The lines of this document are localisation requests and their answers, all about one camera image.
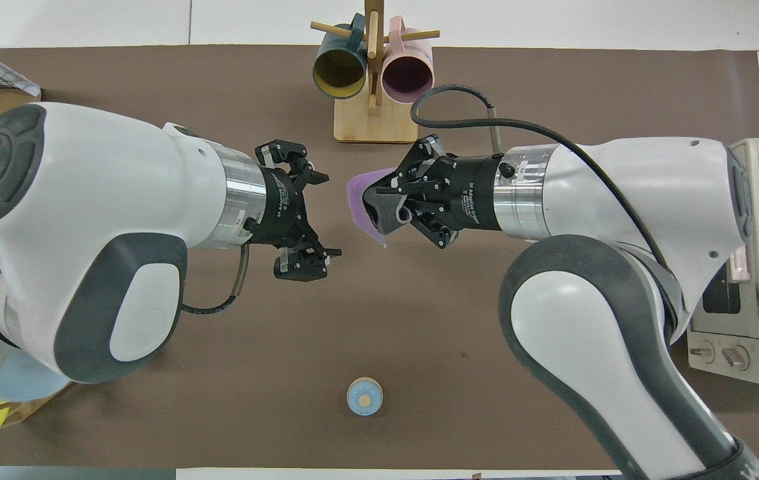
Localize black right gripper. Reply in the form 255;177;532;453
393;135;504;249

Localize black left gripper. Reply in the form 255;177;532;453
246;139;342;281

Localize purple and grey towel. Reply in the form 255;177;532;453
346;168;414;249

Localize wooden plate rack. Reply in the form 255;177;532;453
0;383;73;427

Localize wooden mug tree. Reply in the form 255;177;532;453
310;0;441;145

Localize pink mug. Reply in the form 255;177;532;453
382;17;436;105

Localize large brown table mat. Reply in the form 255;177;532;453
0;45;759;471

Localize dark green mug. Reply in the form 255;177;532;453
313;13;369;101

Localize light blue plate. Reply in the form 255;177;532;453
0;350;73;402

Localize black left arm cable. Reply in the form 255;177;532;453
181;245;250;315

